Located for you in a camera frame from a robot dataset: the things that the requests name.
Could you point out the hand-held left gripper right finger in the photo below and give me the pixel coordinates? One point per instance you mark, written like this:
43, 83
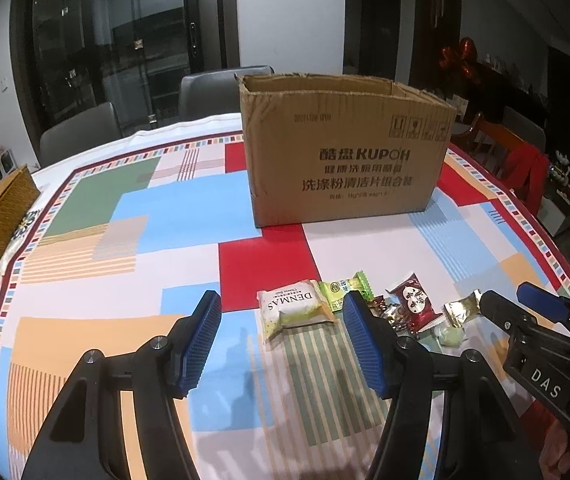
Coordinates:
367, 345

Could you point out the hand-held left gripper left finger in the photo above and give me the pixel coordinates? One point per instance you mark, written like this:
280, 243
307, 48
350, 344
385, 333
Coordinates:
199, 345

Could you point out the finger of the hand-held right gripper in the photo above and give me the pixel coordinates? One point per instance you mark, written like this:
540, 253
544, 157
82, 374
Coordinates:
505, 310
547, 305

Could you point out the gold brown candy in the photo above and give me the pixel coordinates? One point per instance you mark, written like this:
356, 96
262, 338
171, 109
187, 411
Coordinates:
390, 312

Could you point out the gold snack packet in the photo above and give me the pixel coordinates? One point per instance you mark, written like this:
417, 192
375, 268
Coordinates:
462, 309

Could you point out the pale green candy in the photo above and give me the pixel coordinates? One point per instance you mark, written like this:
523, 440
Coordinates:
451, 337

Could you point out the green snack packet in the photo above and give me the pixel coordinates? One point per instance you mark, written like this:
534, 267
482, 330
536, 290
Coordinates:
337, 290

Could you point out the red and white candy packet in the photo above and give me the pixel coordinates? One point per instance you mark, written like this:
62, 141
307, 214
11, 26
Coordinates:
415, 302

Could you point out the cream snack packet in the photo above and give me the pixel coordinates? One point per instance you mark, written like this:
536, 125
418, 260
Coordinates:
292, 307

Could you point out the brown cardboard box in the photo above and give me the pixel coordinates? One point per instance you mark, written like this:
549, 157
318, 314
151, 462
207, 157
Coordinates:
345, 160

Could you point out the colourful geometric tablecloth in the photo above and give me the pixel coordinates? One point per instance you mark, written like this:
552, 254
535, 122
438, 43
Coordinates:
165, 240

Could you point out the red garment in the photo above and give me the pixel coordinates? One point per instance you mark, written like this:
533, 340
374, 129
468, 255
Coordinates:
527, 167

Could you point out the wooden chair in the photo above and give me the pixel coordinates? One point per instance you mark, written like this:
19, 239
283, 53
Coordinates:
487, 135

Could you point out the grey dining chair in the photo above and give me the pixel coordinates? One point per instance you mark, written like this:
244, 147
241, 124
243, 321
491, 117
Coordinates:
525, 127
210, 95
82, 135

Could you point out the woven wicker basket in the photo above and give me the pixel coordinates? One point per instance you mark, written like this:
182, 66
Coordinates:
0, 215

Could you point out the red balloon decoration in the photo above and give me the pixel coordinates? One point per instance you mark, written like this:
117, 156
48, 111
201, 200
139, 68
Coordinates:
460, 62

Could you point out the glass sliding door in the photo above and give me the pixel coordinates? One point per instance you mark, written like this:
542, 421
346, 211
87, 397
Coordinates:
115, 45

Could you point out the dark interior door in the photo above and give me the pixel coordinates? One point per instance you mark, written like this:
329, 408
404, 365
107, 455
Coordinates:
377, 25

